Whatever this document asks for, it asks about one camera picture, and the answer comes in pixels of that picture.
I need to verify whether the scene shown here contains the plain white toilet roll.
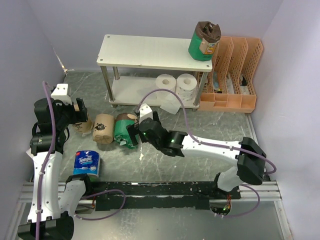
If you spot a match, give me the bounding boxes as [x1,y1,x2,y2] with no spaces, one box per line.
[155,74,181,115]

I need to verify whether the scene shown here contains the white roll pink dots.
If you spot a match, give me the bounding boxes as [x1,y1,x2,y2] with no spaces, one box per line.
[175,73,197,102]

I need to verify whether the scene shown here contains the green brown roll orange label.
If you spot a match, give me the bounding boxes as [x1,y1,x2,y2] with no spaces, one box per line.
[188,21,222,62]

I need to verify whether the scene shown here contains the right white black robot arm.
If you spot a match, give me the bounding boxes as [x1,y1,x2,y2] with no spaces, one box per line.
[126,117,266,199]

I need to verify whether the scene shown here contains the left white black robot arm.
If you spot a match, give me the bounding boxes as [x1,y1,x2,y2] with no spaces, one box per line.
[17,98,94,240]

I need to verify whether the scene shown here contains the white two-tier shelf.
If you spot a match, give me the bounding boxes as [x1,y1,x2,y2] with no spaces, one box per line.
[96,34,213,109]

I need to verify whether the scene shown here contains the upright beige wrapped roll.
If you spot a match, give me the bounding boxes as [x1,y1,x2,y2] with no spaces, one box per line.
[72,113,94,137]

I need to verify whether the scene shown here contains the lying beige roll cloud print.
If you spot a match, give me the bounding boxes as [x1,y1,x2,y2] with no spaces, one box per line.
[92,113,116,145]

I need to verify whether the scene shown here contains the blue Tempo wrapped roll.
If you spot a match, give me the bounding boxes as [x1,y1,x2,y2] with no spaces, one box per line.
[73,150,101,178]

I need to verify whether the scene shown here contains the orange plastic file organizer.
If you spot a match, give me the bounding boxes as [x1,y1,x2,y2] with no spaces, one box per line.
[198,36,263,114]

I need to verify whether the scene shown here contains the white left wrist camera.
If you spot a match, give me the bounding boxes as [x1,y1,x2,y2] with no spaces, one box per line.
[50,83,72,105]

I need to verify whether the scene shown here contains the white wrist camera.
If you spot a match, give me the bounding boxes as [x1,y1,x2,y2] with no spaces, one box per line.
[139,103,153,123]
[50,83,72,105]

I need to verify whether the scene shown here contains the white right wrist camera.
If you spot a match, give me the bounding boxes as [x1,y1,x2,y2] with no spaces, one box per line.
[139,103,153,123]

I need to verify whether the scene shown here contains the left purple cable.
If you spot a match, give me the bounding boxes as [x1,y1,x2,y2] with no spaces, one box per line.
[36,80,129,240]

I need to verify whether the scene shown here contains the purple cable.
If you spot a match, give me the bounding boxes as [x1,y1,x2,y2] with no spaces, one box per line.
[136,88,277,219]
[36,80,129,240]

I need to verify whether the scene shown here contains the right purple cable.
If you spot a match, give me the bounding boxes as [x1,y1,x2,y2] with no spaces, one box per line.
[136,88,277,219]

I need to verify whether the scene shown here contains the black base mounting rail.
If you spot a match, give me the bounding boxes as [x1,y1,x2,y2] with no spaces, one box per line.
[90,181,241,211]

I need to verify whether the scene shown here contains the aluminium frame rail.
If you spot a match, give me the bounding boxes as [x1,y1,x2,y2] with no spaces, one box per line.
[18,181,282,203]

